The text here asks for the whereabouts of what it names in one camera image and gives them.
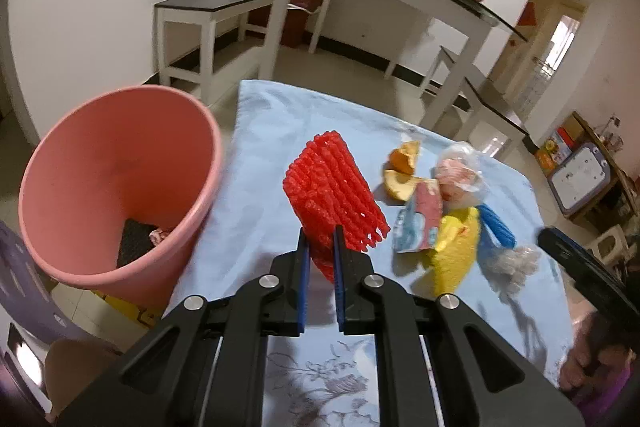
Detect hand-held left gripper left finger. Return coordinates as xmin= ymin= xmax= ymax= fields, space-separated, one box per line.
xmin=55 ymin=227 xmax=311 ymax=427

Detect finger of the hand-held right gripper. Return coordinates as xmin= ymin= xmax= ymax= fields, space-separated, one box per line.
xmin=536 ymin=227 xmax=608 ymax=282

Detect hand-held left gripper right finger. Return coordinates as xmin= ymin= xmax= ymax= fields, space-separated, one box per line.
xmin=332 ymin=226 xmax=587 ymax=427

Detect white foam fruit net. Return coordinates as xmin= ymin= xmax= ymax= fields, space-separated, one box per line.
xmin=480 ymin=246 xmax=542 ymax=299

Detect blue plastic strip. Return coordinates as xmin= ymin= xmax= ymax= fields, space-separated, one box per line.
xmin=477 ymin=204 xmax=516 ymax=251

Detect red foam fruit net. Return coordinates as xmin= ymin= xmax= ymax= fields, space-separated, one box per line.
xmin=282 ymin=132 xmax=391 ymax=284

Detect pink and blue snack wrapper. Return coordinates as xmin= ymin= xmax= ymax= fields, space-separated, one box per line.
xmin=392 ymin=181 xmax=444 ymax=254

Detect large orange peel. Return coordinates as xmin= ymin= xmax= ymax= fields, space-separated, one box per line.
xmin=383 ymin=169 xmax=427 ymax=202

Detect clear bag with pink scraps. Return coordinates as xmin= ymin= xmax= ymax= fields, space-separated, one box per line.
xmin=432 ymin=144 xmax=489 ymax=208

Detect small orange peel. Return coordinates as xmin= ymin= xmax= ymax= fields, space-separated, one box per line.
xmin=390 ymin=140 xmax=422 ymax=176

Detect pink plastic bucket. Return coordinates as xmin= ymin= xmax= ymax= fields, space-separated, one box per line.
xmin=18 ymin=85 xmax=224 ymax=306

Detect person's right hand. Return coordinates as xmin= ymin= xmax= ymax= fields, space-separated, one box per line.
xmin=559 ymin=339 xmax=610 ymax=392

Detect white plastic stool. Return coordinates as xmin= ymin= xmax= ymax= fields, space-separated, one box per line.
xmin=587 ymin=224 xmax=629 ymax=266

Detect grey drawing board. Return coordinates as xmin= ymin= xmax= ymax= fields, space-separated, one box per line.
xmin=547 ymin=144 xmax=612 ymax=218

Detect colourful cardboard box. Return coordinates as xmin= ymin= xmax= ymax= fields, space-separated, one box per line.
xmin=534 ymin=127 xmax=576 ymax=173

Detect light blue floral cloth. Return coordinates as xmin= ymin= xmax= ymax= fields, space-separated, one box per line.
xmin=160 ymin=79 xmax=576 ymax=427

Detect white bench with dark seat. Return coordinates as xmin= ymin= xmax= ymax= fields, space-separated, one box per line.
xmin=419 ymin=46 xmax=531 ymax=154
xmin=153 ymin=0 xmax=282 ymax=100

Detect black mesh piece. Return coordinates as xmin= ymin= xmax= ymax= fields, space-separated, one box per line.
xmin=116 ymin=218 xmax=157 ymax=269

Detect yellow plastic item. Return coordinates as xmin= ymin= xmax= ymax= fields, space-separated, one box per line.
xmin=99 ymin=291 xmax=168 ymax=325

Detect tan rounded object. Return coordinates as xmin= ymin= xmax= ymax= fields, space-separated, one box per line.
xmin=44 ymin=339 xmax=122 ymax=414

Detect purple plastic stool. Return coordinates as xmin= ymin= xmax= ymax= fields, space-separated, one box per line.
xmin=0 ymin=219 xmax=122 ymax=354

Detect white glass-top dining table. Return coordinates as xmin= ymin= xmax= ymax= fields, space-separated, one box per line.
xmin=250 ymin=0 xmax=529 ymax=130

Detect white appliance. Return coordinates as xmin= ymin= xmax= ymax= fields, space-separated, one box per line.
xmin=0 ymin=321 xmax=47 ymax=409

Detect red paper wall decoration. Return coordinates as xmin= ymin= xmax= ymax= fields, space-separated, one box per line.
xmin=517 ymin=0 xmax=539 ymax=28

